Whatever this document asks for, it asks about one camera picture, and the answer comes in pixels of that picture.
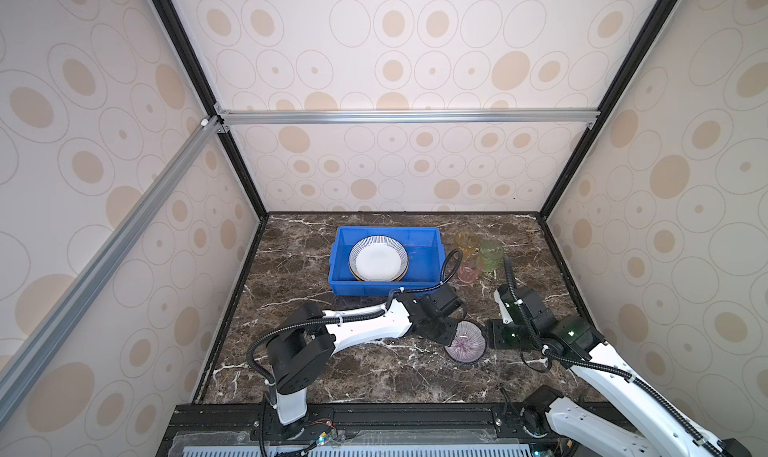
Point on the left diagonal aluminium rail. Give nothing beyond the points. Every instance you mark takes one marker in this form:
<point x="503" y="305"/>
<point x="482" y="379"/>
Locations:
<point x="33" y="357"/>

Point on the purple striped small bowl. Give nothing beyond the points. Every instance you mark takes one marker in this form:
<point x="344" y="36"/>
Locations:
<point x="469" y="344"/>

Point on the horizontal aluminium back rail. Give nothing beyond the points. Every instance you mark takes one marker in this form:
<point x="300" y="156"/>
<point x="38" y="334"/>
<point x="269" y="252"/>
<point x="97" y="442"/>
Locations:
<point x="572" y="114"/>

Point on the pink translucent cup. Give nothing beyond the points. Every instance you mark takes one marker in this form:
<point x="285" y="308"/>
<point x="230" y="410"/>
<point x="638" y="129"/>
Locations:
<point x="468" y="274"/>

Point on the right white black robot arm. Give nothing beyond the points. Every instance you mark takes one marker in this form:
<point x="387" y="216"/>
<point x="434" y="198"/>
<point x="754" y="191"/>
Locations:
<point x="660" y="428"/>

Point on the black striped rim white plate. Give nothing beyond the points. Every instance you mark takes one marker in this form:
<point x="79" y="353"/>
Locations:
<point x="378" y="258"/>

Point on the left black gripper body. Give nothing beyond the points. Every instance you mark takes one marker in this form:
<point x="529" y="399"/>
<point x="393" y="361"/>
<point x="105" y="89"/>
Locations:
<point x="439" y="330"/>

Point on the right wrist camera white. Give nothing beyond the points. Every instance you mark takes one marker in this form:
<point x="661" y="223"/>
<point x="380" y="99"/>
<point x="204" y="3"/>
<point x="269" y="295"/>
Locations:
<point x="503" y="308"/>

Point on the green translucent cup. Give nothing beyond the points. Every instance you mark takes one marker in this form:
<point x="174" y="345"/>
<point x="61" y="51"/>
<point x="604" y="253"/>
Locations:
<point x="490" y="255"/>

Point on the blue plastic bin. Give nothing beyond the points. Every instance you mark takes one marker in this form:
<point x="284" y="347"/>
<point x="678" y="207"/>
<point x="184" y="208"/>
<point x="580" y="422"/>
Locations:
<point x="425" y="253"/>

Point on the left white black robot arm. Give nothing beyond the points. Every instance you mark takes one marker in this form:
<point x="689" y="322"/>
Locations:
<point x="293" y="355"/>

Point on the yellow translucent cup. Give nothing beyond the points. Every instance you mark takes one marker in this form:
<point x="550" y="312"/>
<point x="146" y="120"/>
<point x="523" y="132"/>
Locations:
<point x="467" y="241"/>

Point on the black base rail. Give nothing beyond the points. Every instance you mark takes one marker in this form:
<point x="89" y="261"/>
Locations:
<point x="411" y="429"/>

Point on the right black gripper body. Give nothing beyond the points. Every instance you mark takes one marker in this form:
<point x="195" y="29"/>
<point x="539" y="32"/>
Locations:
<point x="506" y="337"/>

